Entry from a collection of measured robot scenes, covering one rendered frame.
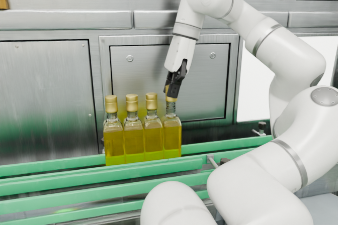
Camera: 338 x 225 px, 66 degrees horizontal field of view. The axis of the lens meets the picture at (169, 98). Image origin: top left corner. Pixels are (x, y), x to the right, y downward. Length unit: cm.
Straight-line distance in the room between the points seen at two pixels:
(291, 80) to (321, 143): 16
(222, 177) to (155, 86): 53
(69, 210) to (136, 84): 41
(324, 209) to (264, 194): 74
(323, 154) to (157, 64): 58
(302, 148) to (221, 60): 55
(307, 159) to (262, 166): 7
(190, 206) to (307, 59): 35
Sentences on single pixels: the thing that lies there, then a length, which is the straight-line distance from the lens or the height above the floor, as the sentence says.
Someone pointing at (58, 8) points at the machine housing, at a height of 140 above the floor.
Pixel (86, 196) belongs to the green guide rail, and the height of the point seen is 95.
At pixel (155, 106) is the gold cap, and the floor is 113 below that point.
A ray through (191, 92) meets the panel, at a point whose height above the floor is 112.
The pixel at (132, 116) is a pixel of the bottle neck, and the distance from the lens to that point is 75.
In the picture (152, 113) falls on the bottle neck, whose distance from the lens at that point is 75.
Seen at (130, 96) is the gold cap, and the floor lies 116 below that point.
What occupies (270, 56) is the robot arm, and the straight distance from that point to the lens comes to 58.
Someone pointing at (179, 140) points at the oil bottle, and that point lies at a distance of 79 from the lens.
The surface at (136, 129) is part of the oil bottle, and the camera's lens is 75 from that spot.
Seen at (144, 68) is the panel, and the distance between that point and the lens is 86.
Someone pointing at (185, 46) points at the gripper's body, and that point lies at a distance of 69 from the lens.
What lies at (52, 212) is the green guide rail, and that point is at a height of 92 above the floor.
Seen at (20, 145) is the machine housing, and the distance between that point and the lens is 101.
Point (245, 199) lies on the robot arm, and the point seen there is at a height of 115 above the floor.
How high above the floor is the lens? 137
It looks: 17 degrees down
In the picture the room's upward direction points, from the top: straight up
